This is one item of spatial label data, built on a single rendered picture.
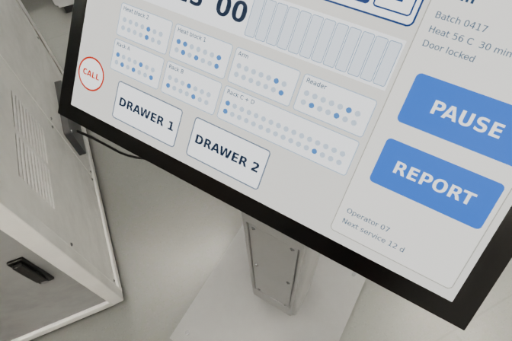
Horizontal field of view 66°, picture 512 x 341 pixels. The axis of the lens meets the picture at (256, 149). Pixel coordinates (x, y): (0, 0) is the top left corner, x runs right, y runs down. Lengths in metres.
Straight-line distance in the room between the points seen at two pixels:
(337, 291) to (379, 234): 0.99
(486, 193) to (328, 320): 1.03
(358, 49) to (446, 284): 0.22
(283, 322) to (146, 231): 0.58
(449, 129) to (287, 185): 0.16
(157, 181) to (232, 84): 1.23
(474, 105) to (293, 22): 0.17
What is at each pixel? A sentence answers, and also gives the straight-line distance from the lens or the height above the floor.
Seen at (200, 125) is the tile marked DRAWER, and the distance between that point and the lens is 0.43.
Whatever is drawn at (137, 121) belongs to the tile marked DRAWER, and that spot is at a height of 0.99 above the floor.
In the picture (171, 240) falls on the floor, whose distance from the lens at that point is 1.49.
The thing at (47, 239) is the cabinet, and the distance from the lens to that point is 0.95.
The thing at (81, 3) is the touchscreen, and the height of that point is 1.07.
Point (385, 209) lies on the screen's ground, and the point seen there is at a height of 1.02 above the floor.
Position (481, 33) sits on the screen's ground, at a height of 1.15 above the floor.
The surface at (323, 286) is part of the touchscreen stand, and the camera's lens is 1.37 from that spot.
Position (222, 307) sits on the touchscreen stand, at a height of 0.04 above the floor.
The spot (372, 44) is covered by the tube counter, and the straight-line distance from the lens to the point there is 0.37.
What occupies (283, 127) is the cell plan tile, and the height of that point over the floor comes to 1.04.
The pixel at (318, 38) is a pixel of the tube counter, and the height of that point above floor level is 1.11.
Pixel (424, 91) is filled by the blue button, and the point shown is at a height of 1.10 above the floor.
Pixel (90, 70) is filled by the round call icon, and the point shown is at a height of 1.02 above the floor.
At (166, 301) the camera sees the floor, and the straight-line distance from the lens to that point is 1.43.
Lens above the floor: 1.35
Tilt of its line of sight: 56 degrees down
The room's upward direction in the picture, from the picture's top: 3 degrees counter-clockwise
